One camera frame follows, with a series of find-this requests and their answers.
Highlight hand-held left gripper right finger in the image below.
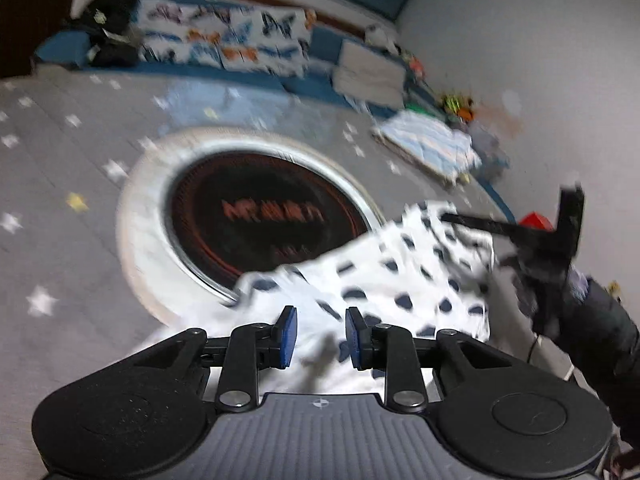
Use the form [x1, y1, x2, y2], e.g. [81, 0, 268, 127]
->
[346, 306, 516, 412]

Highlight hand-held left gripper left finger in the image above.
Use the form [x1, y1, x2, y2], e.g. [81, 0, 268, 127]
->
[125, 306, 298, 412]

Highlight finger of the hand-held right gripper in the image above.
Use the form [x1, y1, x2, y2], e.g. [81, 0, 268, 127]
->
[440, 212, 516, 238]

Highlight white polka dot pants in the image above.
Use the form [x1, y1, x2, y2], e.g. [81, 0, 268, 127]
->
[132, 200, 497, 396]

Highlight person's right hand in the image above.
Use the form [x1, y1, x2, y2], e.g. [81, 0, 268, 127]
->
[515, 260, 592, 336]

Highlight red plastic item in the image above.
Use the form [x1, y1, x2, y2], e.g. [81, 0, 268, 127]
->
[519, 212, 555, 232]

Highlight clear blue plastic box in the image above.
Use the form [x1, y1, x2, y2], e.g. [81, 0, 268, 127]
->
[467, 122, 512, 181]

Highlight striped folded cloth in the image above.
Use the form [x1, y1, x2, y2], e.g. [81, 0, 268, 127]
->
[371, 110, 483, 188]

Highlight black round induction cooktop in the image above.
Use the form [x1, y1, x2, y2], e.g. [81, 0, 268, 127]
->
[162, 152, 373, 296]

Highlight round white mat beige edge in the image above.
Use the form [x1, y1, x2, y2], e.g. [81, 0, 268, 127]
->
[116, 127, 387, 328]

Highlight grey pillow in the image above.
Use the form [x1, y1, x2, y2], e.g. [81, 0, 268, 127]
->
[332, 40, 407, 109]

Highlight black white plush toy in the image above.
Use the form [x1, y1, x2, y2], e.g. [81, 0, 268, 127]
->
[364, 25, 401, 56]

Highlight butterfly print cushion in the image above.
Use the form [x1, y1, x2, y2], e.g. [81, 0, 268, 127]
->
[137, 0, 236, 63]
[220, 7, 313, 77]

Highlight grey star tablecloth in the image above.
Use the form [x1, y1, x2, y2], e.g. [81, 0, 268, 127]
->
[0, 62, 521, 480]

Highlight blue sofa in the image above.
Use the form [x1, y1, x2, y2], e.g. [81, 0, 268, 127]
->
[35, 0, 406, 111]

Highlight black jacket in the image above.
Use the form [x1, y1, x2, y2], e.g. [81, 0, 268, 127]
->
[65, 0, 143, 68]

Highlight brown wooden door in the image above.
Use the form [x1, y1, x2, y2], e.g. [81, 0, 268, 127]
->
[0, 0, 81, 78]

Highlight black cable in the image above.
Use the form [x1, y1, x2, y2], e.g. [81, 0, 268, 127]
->
[524, 332, 543, 365]

